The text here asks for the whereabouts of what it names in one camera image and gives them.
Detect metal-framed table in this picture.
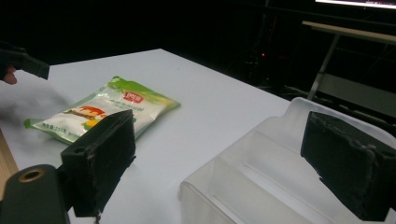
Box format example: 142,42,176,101
301,20,396,119

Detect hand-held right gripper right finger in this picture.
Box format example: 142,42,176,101
300,111,396,222

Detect green and white food packet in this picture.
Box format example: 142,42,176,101
23,76,181,146

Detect translucent plastic storage box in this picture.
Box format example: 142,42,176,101
177,96,396,224

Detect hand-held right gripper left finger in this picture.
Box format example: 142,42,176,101
60,109,137,218

